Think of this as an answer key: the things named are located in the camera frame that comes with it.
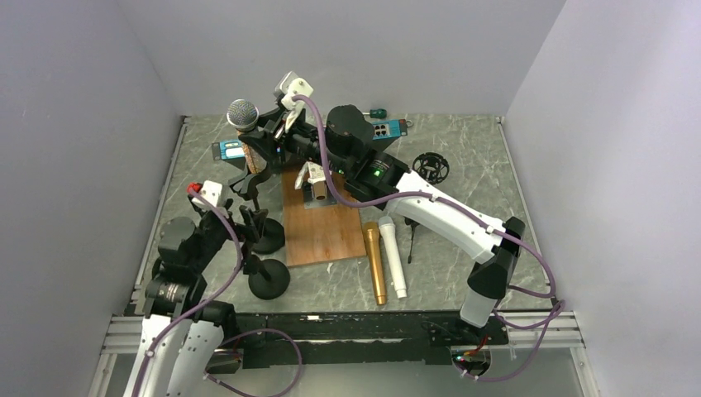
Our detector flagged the gold microphone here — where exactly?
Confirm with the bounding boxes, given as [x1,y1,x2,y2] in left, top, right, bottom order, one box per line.
[362,222,388,306]

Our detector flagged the black tripod shock-mount stand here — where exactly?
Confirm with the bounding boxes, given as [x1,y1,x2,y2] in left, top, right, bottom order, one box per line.
[404,152,450,264]

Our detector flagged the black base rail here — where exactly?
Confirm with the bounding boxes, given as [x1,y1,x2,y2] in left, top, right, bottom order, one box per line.
[195,304,509,370]

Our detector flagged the white microphone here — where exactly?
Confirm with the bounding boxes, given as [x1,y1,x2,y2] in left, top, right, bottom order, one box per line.
[378,216,408,299]

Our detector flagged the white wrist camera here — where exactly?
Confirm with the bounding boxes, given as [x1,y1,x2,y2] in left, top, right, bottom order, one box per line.
[186,180,227,211]
[274,71,314,116]

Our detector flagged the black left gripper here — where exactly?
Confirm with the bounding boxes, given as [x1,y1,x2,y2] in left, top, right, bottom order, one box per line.
[190,199,268,272]

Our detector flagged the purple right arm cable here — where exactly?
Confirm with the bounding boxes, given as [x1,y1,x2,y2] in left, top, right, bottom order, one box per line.
[291,94,566,384]

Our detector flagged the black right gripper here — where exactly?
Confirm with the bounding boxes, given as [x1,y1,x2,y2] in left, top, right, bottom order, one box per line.
[240,106,352,177]

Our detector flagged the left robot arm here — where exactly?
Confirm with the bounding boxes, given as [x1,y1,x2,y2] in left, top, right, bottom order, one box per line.
[124,206,268,396]

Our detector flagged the glitter mesh-head microphone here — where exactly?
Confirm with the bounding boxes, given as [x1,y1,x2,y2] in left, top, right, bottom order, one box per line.
[226,99,266,174]

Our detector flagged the blue network switch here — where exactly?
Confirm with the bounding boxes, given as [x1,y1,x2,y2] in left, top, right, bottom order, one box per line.
[211,118,413,168]

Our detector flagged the wooden board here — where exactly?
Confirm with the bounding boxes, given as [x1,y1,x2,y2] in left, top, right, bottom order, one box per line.
[281,165,366,268]

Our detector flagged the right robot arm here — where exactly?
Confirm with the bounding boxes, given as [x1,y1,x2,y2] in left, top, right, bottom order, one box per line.
[246,105,525,343]

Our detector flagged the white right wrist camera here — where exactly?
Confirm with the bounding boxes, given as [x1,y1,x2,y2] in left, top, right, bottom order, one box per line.
[274,71,314,116]

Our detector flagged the green-handled screwdriver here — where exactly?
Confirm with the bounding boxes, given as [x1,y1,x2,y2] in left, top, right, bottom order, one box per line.
[366,108,388,119]

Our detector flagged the black round-base stand with clip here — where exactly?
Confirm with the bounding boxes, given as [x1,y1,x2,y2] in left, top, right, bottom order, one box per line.
[239,205,291,300]

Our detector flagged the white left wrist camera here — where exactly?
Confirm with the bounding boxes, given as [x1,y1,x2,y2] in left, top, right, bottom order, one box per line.
[186,180,227,211]

